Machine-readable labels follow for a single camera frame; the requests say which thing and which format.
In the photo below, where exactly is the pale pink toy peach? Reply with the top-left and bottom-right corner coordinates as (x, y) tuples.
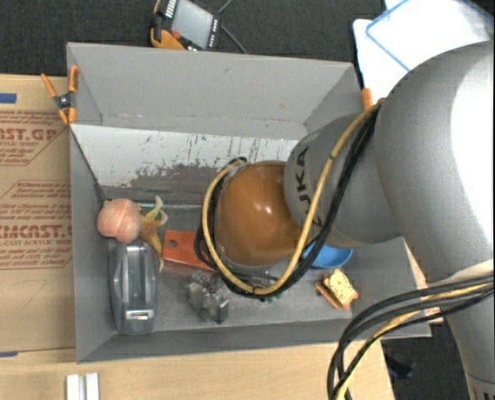
(96, 197), (144, 244)

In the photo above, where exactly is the toy toast sandwich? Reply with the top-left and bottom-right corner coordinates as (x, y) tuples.
(314, 267), (360, 311)

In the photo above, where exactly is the grey metal bin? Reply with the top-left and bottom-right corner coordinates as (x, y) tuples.
(66, 42), (434, 364)

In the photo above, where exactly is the blue plastic cup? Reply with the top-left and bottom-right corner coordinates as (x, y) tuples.
(301, 239), (354, 270)

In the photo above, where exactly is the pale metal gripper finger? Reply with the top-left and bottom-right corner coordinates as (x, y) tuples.
(184, 271), (216, 310)
(201, 290), (231, 325)

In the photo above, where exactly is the yellow toy banana peel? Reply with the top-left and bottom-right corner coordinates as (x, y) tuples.
(138, 195), (169, 273)

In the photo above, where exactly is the brown cardboard board red print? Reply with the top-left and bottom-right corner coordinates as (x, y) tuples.
(0, 72), (78, 360)

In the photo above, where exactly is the red-brown flat block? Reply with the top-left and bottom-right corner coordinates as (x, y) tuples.
(162, 229), (215, 273)

